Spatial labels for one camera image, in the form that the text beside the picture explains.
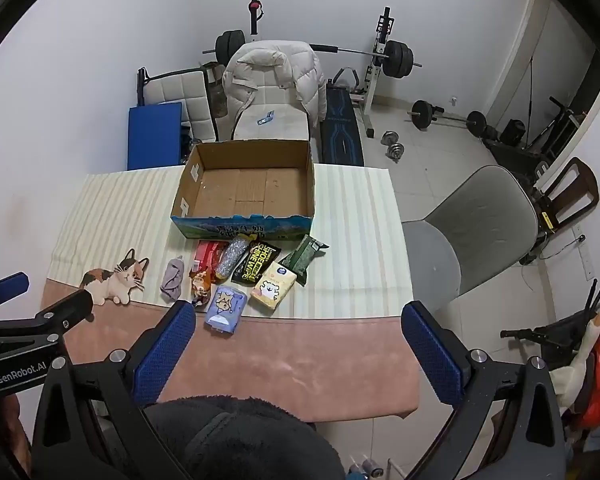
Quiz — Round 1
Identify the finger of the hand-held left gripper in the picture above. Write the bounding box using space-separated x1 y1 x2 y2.
0 272 30 319
30 289 95 334

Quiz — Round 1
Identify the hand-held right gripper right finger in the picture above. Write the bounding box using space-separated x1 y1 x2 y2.
401 301 567 480

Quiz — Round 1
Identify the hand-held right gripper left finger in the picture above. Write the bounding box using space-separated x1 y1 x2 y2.
30 301 197 480

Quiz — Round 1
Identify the grey sock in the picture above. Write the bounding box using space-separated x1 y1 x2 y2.
160 257 186 305

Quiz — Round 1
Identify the light blue tissue pack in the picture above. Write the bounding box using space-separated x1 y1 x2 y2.
204 284 247 334

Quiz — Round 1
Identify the orange snack packet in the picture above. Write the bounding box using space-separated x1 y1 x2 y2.
189 267 216 307

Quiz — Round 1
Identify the red snack packet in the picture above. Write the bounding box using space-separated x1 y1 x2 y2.
192 240 229 274

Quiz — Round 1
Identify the silver glitter pouch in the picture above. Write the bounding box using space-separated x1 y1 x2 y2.
215 239 251 281

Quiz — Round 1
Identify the yellow tissue pack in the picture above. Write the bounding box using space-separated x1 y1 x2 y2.
250 261 299 310

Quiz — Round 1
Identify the black yellow wipes packet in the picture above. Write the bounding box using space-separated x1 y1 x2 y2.
231 241 282 284

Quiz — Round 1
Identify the dark green packet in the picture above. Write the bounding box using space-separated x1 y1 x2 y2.
279 235 329 286

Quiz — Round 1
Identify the cardboard box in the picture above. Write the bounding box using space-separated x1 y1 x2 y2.
170 140 316 242

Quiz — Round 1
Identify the black fleece clothing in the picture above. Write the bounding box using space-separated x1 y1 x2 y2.
142 394 346 480

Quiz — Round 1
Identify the black scooter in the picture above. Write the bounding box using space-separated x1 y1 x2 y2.
500 280 600 356

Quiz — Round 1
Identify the grey shell chair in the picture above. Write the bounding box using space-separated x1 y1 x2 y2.
401 165 540 321

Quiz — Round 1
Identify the white goose plush toy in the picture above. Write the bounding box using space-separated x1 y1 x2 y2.
550 305 600 413

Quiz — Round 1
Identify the white power strip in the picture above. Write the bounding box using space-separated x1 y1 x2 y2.
572 227 596 281

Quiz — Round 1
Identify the blue folded mat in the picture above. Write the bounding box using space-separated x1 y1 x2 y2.
127 102 183 171

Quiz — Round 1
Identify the black exercise machine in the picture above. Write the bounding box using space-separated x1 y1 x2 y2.
485 95 581 196

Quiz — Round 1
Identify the dark wooden chair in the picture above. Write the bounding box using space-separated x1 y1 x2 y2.
532 156 600 233

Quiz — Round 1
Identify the black blue weight bench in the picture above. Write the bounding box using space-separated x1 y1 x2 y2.
320 67 366 167

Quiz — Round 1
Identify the short barbell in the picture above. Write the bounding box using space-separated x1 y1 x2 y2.
407 100 487 138

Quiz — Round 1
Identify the long barbell with black plates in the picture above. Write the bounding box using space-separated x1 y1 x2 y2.
202 30 423 81

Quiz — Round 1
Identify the white puffer jacket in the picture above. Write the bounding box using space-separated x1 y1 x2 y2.
222 40 328 133

